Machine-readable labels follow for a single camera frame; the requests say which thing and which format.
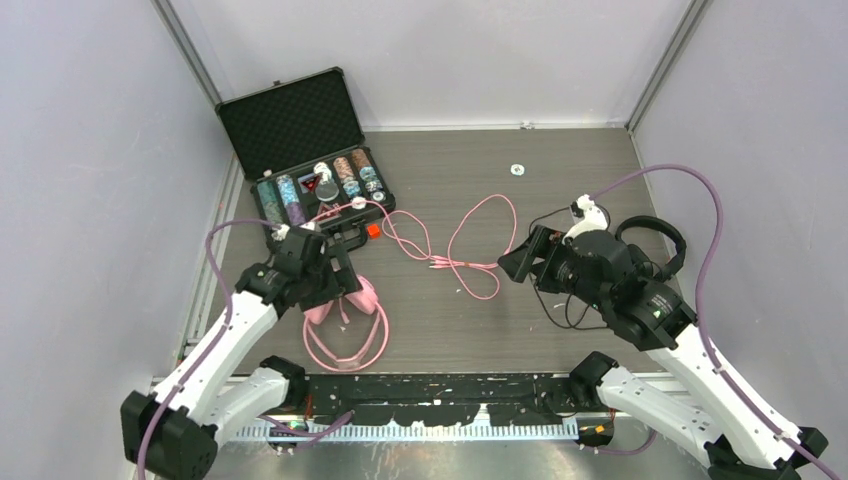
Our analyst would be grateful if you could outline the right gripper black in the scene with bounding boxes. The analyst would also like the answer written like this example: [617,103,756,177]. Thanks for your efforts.
[498,222,609,311]

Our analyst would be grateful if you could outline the pink headphones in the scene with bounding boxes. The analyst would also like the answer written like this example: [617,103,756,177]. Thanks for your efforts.
[302,275,391,374]

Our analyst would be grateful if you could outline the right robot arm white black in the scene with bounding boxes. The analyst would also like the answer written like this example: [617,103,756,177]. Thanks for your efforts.
[498,226,828,479]

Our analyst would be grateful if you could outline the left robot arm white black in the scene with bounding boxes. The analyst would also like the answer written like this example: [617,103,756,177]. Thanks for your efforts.
[120,224,362,479]

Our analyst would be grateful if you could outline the black headphones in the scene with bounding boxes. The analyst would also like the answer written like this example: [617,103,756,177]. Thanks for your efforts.
[614,215,688,282]

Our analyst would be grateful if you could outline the small orange cube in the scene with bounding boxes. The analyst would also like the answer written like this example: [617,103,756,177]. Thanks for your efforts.
[366,224,381,239]

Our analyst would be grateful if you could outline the black poker chip case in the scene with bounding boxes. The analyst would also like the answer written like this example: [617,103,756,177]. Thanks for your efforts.
[215,67,396,250]

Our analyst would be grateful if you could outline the black headphone cable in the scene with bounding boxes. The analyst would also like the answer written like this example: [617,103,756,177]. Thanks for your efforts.
[527,205,611,332]

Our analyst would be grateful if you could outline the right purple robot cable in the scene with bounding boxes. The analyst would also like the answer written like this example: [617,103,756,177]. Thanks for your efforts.
[589,164,848,480]

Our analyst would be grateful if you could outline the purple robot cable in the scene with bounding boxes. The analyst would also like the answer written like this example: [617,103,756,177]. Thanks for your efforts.
[589,164,848,480]
[135,219,286,480]

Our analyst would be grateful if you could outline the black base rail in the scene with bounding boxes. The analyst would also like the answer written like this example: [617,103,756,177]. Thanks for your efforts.
[282,373,608,427]

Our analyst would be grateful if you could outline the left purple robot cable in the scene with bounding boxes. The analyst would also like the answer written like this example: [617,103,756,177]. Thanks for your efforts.
[135,219,286,480]

